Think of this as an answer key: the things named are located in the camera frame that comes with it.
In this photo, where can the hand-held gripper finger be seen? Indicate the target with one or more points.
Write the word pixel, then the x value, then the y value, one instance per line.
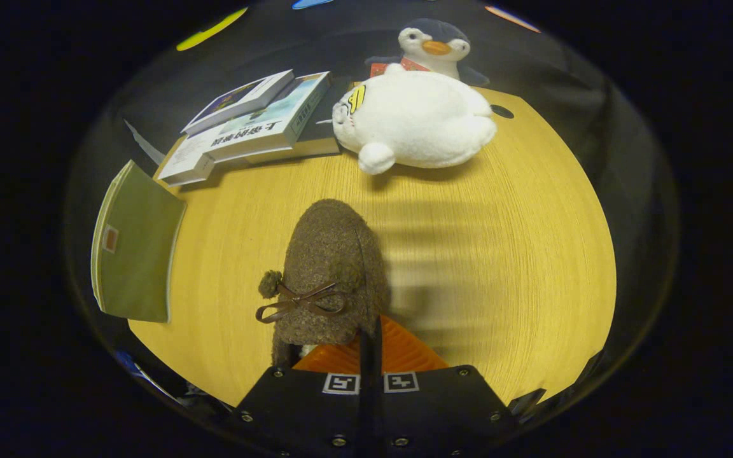
pixel 379 381
pixel 364 381

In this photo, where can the brown fuzzy shoe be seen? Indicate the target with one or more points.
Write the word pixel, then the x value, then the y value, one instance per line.
pixel 331 248

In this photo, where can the green fabric storage box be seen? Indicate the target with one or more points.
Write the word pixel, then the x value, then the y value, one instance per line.
pixel 140 254

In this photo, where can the dark cover book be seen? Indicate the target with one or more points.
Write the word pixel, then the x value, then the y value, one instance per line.
pixel 321 130

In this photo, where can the white plush toy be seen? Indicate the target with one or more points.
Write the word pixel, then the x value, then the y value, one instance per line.
pixel 417 121

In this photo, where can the pale blue cover book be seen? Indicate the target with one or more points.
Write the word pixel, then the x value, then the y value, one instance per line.
pixel 265 130

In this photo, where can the book with blue picture cover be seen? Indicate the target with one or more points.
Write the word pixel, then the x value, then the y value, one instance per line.
pixel 239 102

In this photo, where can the penguin plush toy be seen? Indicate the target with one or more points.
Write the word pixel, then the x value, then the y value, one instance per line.
pixel 436 51

